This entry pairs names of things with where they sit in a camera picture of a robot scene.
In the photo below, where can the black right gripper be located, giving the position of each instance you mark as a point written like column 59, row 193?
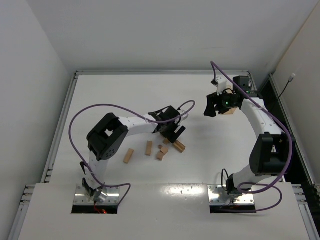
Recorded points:
column 216, row 103

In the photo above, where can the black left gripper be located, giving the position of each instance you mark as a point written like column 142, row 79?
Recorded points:
column 171, row 131

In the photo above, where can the plain light wood block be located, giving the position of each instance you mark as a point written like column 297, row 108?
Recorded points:
column 166, row 141

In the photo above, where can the transparent amber plastic box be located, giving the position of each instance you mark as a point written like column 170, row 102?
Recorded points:
column 228, row 99

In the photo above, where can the wood block with engraved text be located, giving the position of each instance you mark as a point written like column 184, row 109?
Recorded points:
column 148, row 150

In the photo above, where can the wood block numbered 30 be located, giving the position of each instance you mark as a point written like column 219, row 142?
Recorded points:
column 128, row 156

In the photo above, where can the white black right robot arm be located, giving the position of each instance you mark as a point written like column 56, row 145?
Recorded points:
column 272, row 153

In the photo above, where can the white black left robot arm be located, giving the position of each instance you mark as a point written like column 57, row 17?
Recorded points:
column 105, row 139

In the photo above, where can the dark striped wood block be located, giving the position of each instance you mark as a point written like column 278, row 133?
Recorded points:
column 179, row 146

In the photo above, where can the short light wood block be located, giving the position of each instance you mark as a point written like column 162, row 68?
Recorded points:
column 164, row 150
column 160, row 156

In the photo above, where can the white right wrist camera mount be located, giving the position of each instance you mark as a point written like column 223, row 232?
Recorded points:
column 221, row 84

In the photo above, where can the aluminium table frame rail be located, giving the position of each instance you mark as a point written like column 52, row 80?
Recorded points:
column 144, row 72

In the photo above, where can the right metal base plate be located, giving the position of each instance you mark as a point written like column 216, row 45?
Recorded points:
column 218, row 197

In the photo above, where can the metal base plate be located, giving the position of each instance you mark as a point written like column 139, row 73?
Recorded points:
column 102, row 197
column 218, row 197

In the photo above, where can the black wall cable white plug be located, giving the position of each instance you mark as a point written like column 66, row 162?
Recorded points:
column 290, row 79

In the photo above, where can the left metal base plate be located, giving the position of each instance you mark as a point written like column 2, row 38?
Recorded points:
column 102, row 197

